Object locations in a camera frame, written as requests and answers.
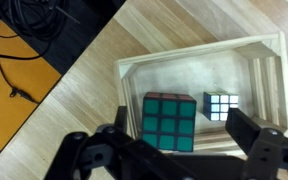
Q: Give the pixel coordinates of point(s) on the small white-faced rubik's cube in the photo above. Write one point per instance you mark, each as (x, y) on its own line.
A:
(221, 106)

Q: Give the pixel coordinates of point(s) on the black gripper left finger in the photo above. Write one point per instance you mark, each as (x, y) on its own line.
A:
(121, 118)

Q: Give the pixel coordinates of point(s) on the large green-faced rubik's cube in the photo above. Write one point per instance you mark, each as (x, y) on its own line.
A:
(169, 125)

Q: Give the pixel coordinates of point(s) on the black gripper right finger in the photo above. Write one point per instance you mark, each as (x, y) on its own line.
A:
(242, 128)

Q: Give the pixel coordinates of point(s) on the orange floor mat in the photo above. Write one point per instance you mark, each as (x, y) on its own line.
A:
(14, 86)

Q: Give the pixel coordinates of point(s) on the light wooden slatted crate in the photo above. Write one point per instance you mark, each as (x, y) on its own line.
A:
(197, 71)

